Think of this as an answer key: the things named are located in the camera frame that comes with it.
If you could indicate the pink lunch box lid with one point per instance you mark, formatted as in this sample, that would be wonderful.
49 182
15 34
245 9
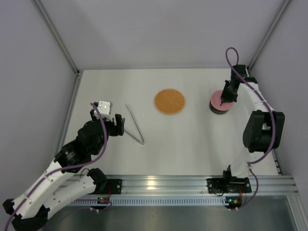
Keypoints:
216 98

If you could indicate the woven bamboo tray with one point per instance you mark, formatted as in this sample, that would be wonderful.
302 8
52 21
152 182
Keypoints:
169 101

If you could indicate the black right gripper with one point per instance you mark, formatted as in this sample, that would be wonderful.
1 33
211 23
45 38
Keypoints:
227 94

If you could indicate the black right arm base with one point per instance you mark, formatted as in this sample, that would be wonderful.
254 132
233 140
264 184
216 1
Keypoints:
220 186

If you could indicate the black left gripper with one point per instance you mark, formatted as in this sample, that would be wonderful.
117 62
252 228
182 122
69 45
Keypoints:
115 126

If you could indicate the aluminium frame post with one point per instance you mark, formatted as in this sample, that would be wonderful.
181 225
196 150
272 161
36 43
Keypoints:
55 34
285 4

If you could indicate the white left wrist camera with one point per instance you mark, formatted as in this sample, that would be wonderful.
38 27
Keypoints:
105 109

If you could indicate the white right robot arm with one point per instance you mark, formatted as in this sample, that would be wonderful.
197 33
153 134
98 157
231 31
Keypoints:
263 131

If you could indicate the right aluminium frame post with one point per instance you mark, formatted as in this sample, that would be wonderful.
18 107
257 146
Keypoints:
285 4

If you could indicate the grey slotted cable duct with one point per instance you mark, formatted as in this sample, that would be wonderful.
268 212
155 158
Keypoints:
168 200

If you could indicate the aluminium mounting rail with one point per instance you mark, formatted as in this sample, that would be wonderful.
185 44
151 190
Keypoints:
197 185

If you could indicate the left aluminium frame post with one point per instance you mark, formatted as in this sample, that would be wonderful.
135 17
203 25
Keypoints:
55 34

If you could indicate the steel lunch box bowl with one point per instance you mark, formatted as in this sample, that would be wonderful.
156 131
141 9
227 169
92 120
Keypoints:
220 110

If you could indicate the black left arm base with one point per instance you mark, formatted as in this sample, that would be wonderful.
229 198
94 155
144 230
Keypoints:
113 186

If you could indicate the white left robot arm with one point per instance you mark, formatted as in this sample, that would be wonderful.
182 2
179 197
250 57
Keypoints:
31 210

